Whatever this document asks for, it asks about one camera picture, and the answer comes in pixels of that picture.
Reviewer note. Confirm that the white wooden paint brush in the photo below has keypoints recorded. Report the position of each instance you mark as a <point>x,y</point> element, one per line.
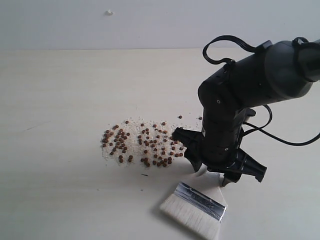
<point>197,204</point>

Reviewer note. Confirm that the pile of brown pellets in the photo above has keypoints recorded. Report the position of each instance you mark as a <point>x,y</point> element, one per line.
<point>146,143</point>

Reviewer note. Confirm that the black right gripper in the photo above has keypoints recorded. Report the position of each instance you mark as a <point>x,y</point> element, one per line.
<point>217,146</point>

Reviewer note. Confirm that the small white wall fixture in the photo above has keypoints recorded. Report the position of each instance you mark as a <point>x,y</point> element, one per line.
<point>109,12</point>

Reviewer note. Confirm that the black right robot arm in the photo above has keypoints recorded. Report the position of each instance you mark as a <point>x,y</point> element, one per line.
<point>273,72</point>

